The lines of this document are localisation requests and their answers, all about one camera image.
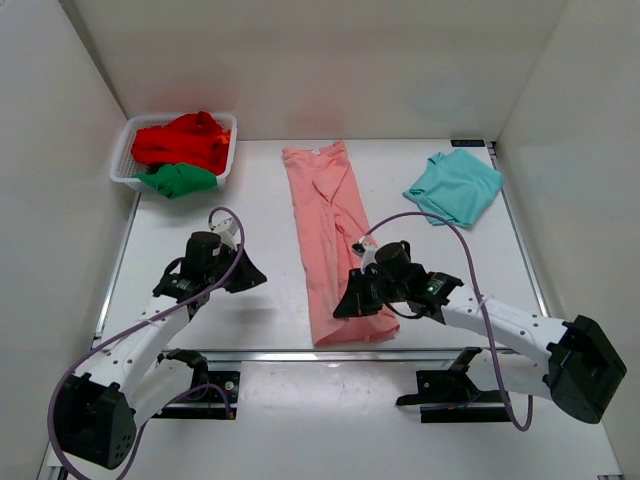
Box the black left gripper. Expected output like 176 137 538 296
209 240 269 290

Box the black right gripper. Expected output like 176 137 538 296
334 268 408 318

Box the pink t shirt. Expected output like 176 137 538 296
282 141 399 347

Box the teal t shirt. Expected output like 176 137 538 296
403 149 504 229

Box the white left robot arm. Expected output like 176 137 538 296
48 225 266 470

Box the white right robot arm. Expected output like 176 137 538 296
333 241 627 424

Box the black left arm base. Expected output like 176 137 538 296
154 349 241 420

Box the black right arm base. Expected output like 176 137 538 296
395 347 510 424

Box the green t shirt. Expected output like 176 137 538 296
136 163 218 199

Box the red t shirt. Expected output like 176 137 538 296
131 111 231 176

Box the black label plate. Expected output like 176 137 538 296
450 139 486 148

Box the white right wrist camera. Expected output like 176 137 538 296
351 241 378 270

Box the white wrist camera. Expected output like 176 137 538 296
211 217 239 250
351 241 378 270

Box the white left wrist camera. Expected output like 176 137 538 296
211 217 239 250

